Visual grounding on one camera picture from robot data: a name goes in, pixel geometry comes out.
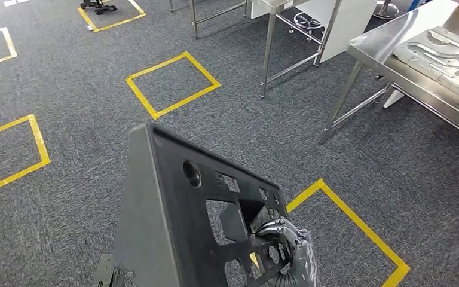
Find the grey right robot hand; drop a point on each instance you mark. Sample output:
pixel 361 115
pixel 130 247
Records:
pixel 304 257

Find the black plastic frame part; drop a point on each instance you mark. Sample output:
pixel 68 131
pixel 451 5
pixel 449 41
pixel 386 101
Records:
pixel 162 222

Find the steel workbench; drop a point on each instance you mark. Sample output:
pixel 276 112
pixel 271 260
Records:
pixel 376 43

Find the chrome chair base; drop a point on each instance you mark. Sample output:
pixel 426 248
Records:
pixel 306 23

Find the silver stamped metal plate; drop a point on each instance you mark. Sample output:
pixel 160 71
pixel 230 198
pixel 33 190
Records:
pixel 419 51

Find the white cabinet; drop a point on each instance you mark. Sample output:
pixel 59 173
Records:
pixel 348 23

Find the steel table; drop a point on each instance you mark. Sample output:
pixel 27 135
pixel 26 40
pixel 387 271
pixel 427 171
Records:
pixel 277 6
pixel 193 20

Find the chrome disc base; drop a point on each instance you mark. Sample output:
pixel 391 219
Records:
pixel 386 10

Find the black wheeled base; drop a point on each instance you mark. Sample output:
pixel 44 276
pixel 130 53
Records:
pixel 102 8

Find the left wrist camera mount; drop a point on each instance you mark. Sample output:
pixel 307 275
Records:
pixel 102 273

